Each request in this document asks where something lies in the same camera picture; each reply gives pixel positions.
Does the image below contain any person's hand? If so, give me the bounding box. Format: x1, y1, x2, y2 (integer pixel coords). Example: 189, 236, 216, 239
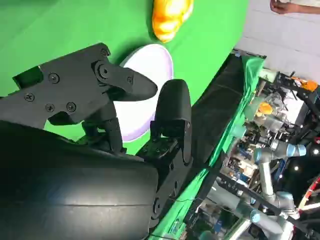
269, 0, 320, 15

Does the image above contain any lilac plate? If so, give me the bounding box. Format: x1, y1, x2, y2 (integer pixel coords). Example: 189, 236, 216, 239
119, 43, 175, 144

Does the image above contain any black metal machine frame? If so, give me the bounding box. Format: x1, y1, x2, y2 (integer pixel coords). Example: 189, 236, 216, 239
274, 71, 320, 116

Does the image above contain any orange and white bread roll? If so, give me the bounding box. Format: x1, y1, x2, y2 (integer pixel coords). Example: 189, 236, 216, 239
151, 0, 195, 44

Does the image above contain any green table cloth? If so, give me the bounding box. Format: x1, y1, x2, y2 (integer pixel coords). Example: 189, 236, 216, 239
0, 0, 266, 240

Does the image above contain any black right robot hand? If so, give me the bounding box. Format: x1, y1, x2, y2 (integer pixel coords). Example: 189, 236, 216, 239
0, 42, 193, 240

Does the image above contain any small orange toy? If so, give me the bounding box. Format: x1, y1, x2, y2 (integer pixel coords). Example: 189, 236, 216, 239
258, 102, 273, 116

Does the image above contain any black backdrop cloth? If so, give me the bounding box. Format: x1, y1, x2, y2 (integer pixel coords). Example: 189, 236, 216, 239
174, 51, 267, 198

